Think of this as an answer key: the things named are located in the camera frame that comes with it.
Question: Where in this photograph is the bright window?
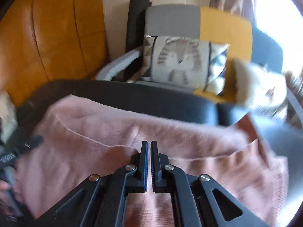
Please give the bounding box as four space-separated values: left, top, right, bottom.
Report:
256 0 303 50

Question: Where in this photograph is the folded cream cloth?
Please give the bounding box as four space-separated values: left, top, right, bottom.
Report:
0 91 18 142

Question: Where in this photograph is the black rolled mat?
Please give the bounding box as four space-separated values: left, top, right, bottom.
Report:
125 0 151 52

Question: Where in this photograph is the tiger print cushion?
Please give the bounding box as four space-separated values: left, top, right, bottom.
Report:
128 34 230 96

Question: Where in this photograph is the deer print cushion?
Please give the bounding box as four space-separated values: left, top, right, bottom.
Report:
232 58 294 114

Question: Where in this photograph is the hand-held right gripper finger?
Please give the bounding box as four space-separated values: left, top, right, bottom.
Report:
35 141 149 227
151 141 268 227

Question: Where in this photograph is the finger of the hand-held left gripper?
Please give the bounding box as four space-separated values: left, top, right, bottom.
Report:
20 135 45 152

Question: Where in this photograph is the grey yellow blue sofa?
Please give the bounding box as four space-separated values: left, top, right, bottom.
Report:
96 3 303 123

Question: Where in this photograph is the pink knitted sweater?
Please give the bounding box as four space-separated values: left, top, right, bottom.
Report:
14 95 290 227

